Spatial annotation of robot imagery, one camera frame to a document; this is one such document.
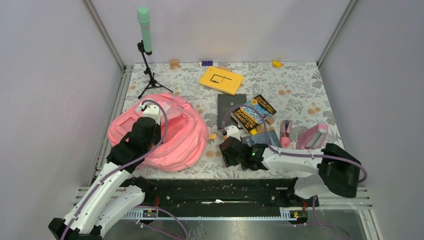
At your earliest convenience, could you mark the grey slotted cable duct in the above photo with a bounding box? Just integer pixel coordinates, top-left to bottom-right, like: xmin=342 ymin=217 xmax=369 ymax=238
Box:
xmin=121 ymin=207 xmax=307 ymax=221

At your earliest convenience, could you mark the black microphone tripod stand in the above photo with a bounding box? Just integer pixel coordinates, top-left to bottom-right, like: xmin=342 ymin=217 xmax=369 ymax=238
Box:
xmin=137 ymin=40 xmax=174 ymax=100

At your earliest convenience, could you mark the floral table mat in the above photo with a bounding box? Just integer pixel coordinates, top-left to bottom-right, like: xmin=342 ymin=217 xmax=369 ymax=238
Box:
xmin=133 ymin=62 xmax=343 ymax=179

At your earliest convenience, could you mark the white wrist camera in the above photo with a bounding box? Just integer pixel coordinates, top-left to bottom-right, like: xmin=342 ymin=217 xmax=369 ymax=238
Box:
xmin=137 ymin=103 xmax=161 ymax=126
xmin=225 ymin=125 xmax=241 ymax=141

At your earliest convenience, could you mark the long natural wooden block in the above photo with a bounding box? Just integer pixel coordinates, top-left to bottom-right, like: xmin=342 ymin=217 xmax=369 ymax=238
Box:
xmin=218 ymin=65 xmax=232 ymax=72

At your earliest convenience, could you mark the green microphone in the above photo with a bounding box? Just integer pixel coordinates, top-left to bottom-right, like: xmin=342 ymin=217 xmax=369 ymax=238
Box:
xmin=137 ymin=6 xmax=152 ymax=55

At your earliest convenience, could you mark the purple block at back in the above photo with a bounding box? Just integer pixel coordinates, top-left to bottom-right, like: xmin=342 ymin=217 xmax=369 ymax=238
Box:
xmin=201 ymin=60 xmax=213 ymax=67

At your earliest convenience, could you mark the yellow block at back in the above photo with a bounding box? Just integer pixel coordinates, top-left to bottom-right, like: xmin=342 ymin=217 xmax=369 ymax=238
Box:
xmin=271 ymin=60 xmax=283 ymax=68

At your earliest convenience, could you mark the yellow book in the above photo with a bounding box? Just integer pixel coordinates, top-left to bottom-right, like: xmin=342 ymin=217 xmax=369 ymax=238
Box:
xmin=198 ymin=66 xmax=244 ymax=96

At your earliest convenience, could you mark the small natural wooden block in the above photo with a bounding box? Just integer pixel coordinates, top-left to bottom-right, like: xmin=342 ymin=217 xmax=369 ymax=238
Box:
xmin=266 ymin=116 xmax=275 ymax=126

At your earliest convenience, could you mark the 169-Storey Treehouse book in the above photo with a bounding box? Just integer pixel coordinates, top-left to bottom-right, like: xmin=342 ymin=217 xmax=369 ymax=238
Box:
xmin=230 ymin=94 xmax=277 ymax=133

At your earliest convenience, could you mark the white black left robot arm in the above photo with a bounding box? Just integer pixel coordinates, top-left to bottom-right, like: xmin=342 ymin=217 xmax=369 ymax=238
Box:
xmin=48 ymin=116 xmax=163 ymax=240

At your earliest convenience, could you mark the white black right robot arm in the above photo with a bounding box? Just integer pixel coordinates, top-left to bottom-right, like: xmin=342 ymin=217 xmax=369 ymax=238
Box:
xmin=219 ymin=136 xmax=365 ymax=206

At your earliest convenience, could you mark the Nineteen Eighty-Four blue book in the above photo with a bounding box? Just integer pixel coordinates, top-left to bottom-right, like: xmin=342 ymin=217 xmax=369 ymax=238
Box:
xmin=241 ymin=130 xmax=282 ymax=148

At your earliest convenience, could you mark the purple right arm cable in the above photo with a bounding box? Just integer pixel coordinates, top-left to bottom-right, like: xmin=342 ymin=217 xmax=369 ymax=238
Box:
xmin=222 ymin=105 xmax=369 ymax=240

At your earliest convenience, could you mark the pink student backpack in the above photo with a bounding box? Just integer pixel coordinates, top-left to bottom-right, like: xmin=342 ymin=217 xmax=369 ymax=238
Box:
xmin=107 ymin=92 xmax=210 ymax=172

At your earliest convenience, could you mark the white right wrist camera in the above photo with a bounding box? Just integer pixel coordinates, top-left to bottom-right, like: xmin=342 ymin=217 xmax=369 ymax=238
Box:
xmin=225 ymin=125 xmax=241 ymax=141

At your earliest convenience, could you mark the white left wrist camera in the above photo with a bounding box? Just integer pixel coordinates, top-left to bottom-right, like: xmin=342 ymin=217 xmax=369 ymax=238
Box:
xmin=137 ymin=103 xmax=161 ymax=126

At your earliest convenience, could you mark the black tablet case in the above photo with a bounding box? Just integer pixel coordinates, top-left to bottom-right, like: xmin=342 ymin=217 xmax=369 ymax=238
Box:
xmin=217 ymin=93 xmax=247 ymax=131

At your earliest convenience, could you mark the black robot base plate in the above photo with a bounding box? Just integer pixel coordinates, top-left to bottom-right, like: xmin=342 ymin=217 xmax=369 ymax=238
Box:
xmin=123 ymin=178 xmax=321 ymax=219

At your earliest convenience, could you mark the natural block at back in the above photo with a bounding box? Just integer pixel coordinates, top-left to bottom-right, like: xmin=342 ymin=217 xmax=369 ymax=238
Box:
xmin=169 ymin=59 xmax=181 ymax=70

